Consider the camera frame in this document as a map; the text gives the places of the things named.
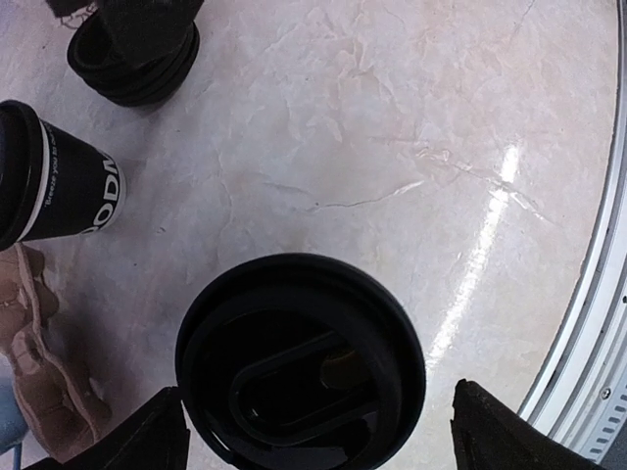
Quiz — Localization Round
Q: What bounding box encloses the black paper coffee cup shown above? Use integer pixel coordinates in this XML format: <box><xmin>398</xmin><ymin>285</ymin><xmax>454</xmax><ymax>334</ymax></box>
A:
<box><xmin>1</xmin><ymin>100</ymin><xmax>126</xmax><ymax>251</ymax></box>

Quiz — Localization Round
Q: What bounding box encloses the light blue ceramic mug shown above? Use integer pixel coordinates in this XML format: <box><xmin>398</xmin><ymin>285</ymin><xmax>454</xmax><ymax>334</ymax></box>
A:
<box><xmin>1</xmin><ymin>380</ymin><xmax>28</xmax><ymax>470</ymax></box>

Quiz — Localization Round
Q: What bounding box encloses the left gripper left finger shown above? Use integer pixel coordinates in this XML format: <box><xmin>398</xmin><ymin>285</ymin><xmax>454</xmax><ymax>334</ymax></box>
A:
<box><xmin>30</xmin><ymin>387</ymin><xmax>190</xmax><ymax>470</ymax></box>

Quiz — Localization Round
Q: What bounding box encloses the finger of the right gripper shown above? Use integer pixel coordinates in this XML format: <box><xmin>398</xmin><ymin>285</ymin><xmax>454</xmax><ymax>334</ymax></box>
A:
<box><xmin>67</xmin><ymin>0</ymin><xmax>203</xmax><ymax>69</ymax></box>

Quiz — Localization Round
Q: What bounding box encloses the aluminium front frame rail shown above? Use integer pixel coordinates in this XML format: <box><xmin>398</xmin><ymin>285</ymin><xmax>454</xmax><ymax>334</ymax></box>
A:
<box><xmin>518</xmin><ymin>1</ymin><xmax>626</xmax><ymax>464</ymax></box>

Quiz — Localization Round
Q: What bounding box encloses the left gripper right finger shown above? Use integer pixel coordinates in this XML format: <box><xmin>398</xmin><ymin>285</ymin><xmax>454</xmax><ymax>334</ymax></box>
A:
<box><xmin>451</xmin><ymin>379</ymin><xmax>600</xmax><ymax>470</ymax></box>

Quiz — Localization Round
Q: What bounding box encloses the stack of black cup lids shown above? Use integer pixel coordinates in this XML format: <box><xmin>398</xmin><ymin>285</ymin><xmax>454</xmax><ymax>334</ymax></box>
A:
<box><xmin>66</xmin><ymin>19</ymin><xmax>201</xmax><ymax>108</ymax></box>

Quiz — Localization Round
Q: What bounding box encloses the brown cardboard cup carrier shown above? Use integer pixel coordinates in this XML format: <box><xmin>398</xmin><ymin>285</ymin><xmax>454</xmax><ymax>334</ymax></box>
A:
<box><xmin>1</xmin><ymin>243</ymin><xmax>111</xmax><ymax>463</ymax></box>

